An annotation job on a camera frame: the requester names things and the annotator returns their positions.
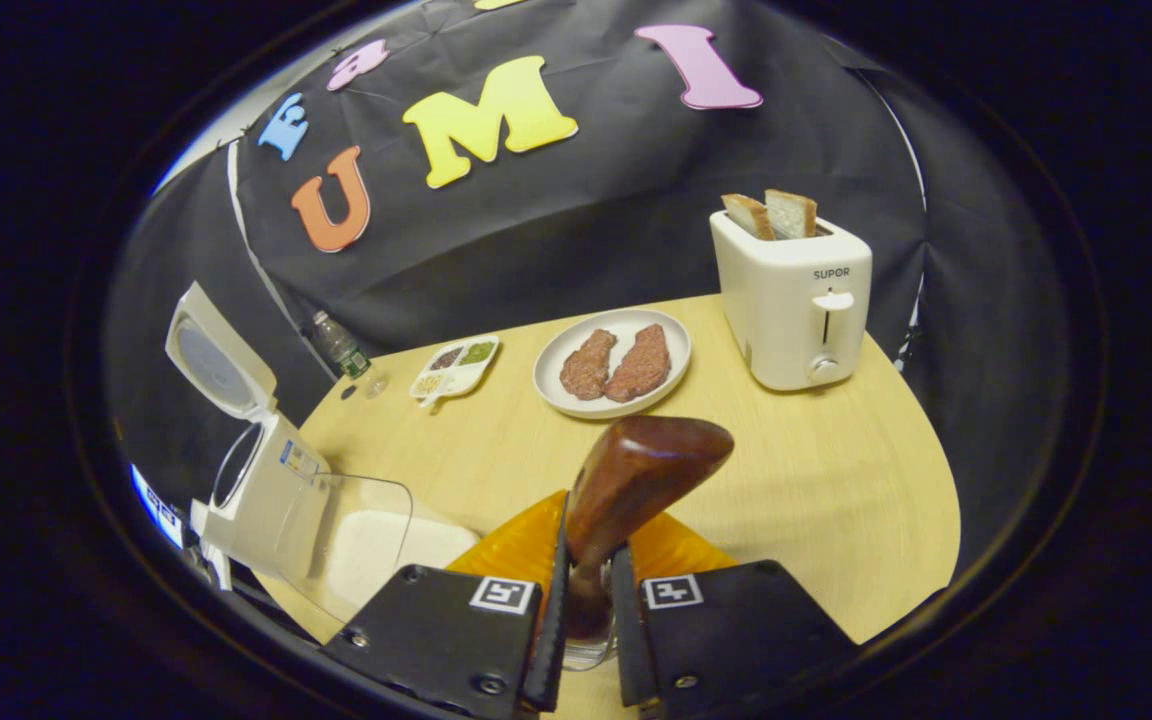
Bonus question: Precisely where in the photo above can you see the white rice cooker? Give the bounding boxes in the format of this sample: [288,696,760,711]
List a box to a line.
[164,281,332,571]

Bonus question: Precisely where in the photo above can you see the brown steak piece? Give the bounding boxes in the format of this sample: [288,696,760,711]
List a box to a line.
[559,329,618,402]
[604,323,672,404]

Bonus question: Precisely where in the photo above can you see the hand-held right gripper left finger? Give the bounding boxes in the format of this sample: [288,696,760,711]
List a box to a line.
[321,490,569,720]

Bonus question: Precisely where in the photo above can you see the white round plate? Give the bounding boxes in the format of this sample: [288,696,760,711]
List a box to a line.
[533,308,693,420]

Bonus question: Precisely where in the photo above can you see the computer monitor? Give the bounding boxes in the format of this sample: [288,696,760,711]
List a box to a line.
[129,463,187,551]

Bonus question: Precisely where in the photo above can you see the toast slice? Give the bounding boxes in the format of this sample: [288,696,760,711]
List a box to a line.
[721,193,777,242]
[764,189,819,240]

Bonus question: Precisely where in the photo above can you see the brown wooden spoon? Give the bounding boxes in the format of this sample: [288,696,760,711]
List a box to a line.
[564,415,736,641]

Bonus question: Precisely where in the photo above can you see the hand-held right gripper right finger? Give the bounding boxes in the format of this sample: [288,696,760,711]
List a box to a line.
[611,510,857,720]

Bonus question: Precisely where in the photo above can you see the clear plastic water bottle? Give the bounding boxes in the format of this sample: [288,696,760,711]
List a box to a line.
[312,310,372,381]

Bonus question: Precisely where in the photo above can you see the white toaster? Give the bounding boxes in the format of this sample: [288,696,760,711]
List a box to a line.
[709,209,874,392]

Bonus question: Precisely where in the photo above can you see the black backdrop cloth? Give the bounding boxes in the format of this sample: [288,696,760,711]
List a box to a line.
[101,0,1077,561]

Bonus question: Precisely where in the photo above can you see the white divided seasoning tray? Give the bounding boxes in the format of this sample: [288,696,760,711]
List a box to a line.
[409,335,500,409]

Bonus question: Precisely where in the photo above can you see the clear plastic rice container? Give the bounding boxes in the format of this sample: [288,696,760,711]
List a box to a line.
[276,472,482,626]

